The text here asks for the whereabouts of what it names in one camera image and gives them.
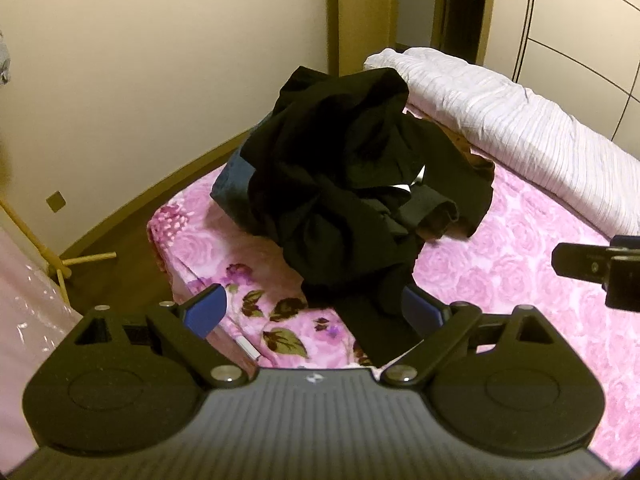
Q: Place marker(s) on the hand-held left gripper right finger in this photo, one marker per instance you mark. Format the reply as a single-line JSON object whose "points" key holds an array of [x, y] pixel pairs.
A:
{"points": [[419, 308]]}

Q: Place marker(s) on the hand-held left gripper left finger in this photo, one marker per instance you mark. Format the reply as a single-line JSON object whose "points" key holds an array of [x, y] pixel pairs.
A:
{"points": [[205, 310]]}

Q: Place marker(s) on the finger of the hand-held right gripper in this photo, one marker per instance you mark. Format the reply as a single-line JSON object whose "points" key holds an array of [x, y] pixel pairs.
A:
{"points": [[580, 260]]}

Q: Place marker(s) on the pink floral blanket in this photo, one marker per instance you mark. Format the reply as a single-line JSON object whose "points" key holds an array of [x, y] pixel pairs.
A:
{"points": [[525, 250]]}

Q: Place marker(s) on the white fabric label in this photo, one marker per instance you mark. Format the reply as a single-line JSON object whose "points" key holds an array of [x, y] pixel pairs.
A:
{"points": [[247, 348]]}

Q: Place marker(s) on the dark blue garment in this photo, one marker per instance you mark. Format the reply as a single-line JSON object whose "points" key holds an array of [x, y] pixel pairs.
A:
{"points": [[232, 185]]}

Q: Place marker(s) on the white striped duvet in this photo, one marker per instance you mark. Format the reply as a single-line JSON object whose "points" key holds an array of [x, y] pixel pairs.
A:
{"points": [[525, 120]]}

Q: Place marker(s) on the brown garment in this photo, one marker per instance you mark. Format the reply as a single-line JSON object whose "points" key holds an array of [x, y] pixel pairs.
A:
{"points": [[472, 152]]}

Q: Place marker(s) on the wooden rack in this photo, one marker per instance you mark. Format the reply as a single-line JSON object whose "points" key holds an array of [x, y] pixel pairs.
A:
{"points": [[55, 260]]}

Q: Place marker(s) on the pink plastic sheet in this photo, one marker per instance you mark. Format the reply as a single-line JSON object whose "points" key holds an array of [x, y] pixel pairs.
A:
{"points": [[25, 320]]}

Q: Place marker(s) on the white wardrobe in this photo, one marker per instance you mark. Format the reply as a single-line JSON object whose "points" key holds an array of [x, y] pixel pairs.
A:
{"points": [[575, 25]]}

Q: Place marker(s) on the wooden door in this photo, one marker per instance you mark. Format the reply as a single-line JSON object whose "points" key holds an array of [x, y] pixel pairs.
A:
{"points": [[362, 15]]}

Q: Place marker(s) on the wall socket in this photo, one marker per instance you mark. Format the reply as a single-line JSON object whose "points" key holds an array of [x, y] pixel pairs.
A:
{"points": [[56, 201]]}

